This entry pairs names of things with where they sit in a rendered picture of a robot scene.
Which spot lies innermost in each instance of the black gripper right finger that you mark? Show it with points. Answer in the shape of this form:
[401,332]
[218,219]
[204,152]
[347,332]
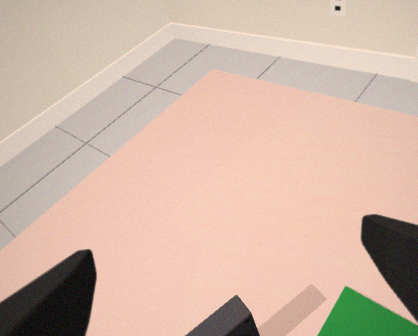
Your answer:
[392,245]

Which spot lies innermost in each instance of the green circuit board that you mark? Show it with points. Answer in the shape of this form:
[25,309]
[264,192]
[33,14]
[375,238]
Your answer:
[356,315]

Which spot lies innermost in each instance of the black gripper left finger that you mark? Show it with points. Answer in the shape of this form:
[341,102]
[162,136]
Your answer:
[57,303]

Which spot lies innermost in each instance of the black square block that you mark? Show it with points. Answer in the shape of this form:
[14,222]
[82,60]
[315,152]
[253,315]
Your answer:
[232,319]

